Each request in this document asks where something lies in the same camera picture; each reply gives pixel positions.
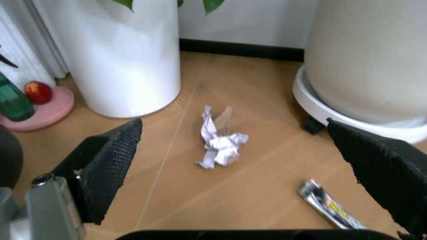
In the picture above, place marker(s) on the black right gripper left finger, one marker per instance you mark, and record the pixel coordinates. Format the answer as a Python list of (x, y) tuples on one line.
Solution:
[(100, 160)]

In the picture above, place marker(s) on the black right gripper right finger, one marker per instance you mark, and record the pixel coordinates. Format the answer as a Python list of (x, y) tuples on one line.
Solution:
[(387, 162)]

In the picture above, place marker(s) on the silver black snack wrapper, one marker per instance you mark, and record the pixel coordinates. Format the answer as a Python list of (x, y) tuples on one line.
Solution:
[(330, 206)]

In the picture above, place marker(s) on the pink round plate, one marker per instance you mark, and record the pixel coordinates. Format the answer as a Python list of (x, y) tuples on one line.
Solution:
[(43, 113)]

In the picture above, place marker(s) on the white wheeled pot saucer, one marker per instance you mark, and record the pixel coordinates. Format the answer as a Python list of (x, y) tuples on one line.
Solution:
[(320, 105)]

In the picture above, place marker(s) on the red apple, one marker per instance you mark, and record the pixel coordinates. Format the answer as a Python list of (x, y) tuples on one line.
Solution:
[(38, 92)]

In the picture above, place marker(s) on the dark round object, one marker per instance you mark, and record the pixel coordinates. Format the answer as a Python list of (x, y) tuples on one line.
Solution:
[(8, 157)]

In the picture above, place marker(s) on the green glass bottle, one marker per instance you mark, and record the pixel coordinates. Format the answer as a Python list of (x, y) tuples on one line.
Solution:
[(13, 100)]

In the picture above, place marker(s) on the large beige plant pot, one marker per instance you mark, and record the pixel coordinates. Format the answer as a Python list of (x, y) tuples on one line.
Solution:
[(370, 57)]

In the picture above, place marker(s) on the tall white cylindrical planter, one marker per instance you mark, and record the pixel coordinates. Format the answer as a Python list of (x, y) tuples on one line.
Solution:
[(123, 55)]

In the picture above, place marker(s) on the crumpled white paper ball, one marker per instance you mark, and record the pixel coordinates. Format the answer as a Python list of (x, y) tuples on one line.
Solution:
[(220, 146)]

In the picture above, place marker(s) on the white ribbed radiator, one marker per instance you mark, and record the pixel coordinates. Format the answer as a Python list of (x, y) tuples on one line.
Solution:
[(26, 45)]

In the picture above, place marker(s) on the green plant leaves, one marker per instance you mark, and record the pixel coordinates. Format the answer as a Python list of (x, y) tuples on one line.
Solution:
[(210, 5)]

